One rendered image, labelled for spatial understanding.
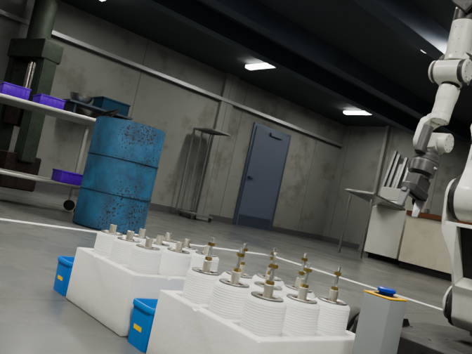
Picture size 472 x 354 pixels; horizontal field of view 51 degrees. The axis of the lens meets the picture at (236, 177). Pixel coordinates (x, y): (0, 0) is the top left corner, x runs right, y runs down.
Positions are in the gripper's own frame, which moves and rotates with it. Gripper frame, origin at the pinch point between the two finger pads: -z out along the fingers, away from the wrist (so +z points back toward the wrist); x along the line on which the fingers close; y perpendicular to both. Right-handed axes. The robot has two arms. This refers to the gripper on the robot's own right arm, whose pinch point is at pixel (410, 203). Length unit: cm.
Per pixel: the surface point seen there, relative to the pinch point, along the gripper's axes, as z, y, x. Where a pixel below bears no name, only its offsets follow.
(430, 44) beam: 269, -218, -284
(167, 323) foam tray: -62, -12, 66
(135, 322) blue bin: -67, -28, 64
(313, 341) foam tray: -51, 20, 51
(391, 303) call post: -37, 33, 47
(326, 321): -46, 15, 42
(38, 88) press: 75, -597, -40
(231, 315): -53, 5, 63
